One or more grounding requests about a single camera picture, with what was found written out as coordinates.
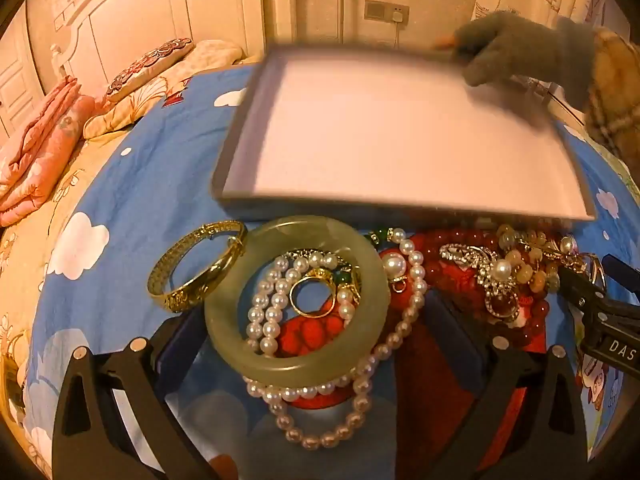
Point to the white wardrobe door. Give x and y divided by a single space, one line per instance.
12 85

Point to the green jade bangle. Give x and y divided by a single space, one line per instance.
225 320

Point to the blue cloud print blanket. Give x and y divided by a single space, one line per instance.
165 160

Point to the white jewelry tray box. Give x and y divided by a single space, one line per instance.
400 135

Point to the gold hoop ornament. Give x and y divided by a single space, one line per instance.
575 258

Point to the white charger plug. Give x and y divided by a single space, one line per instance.
398 15

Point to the cream floral pillow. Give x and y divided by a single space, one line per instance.
150 105

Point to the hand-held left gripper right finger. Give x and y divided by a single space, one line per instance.
460 340

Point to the rhinestone pearl brooch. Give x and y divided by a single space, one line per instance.
500 270

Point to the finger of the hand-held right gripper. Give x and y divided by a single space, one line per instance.
622 280
595 315

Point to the gold bangle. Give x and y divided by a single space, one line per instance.
200 292

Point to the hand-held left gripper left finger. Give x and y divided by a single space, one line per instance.
175 347

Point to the yellow floral quilt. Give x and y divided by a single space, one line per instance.
30 270

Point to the grey wall socket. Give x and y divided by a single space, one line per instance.
375 10

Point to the white bed headboard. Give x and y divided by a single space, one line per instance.
150 0

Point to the embroidered dark pillow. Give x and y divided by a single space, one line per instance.
150 62

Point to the pink folded quilt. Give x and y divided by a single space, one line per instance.
45 135

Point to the person's right hand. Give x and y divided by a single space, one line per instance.
510 45

